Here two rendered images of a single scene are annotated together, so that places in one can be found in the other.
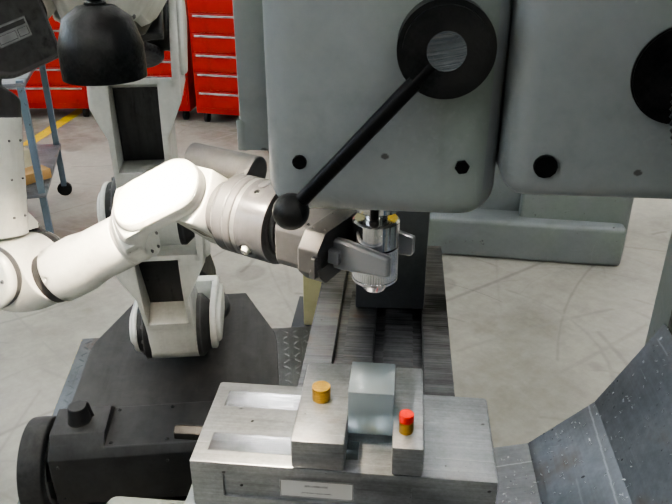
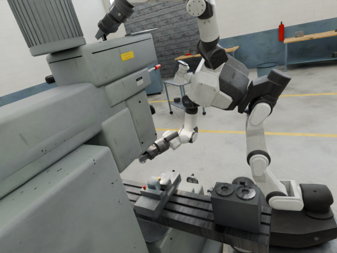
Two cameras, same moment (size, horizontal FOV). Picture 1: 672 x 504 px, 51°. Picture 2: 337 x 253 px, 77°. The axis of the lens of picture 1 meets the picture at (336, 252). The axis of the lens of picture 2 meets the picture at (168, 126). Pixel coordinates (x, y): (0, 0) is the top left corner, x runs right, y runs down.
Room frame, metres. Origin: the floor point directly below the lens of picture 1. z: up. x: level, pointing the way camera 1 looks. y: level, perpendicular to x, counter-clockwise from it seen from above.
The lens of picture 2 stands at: (1.33, -0.93, 1.87)
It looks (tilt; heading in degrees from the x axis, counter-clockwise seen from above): 24 degrees down; 118
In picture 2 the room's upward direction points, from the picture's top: 13 degrees counter-clockwise
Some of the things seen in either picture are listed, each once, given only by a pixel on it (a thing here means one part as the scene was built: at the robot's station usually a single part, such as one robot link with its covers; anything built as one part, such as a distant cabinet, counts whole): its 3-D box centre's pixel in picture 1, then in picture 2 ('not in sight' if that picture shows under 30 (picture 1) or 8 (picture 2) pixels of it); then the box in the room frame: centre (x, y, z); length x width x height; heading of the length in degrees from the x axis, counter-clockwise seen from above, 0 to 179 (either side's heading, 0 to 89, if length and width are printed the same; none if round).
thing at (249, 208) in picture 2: (390, 230); (236, 205); (1.17, -0.10, 1.01); 0.22 x 0.12 x 0.20; 176
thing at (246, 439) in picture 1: (346, 436); (158, 189); (0.67, -0.01, 0.96); 0.35 x 0.15 x 0.11; 84
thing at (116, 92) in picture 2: not in sight; (113, 87); (0.63, -0.08, 1.68); 0.34 x 0.24 x 0.10; 85
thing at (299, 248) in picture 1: (299, 230); (154, 149); (0.68, 0.04, 1.23); 0.13 x 0.12 x 0.10; 150
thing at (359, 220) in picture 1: (376, 222); not in sight; (0.64, -0.04, 1.26); 0.05 x 0.05 x 0.01
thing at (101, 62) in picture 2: not in sight; (108, 58); (0.63, -0.05, 1.81); 0.47 x 0.26 x 0.16; 85
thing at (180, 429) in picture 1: (191, 432); not in sight; (0.69, 0.18, 0.95); 0.04 x 0.02 x 0.02; 84
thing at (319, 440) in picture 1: (325, 412); (159, 182); (0.67, 0.01, 1.00); 0.15 x 0.06 x 0.04; 174
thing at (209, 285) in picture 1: (179, 314); (283, 194); (1.41, 0.37, 0.68); 0.21 x 0.20 x 0.13; 6
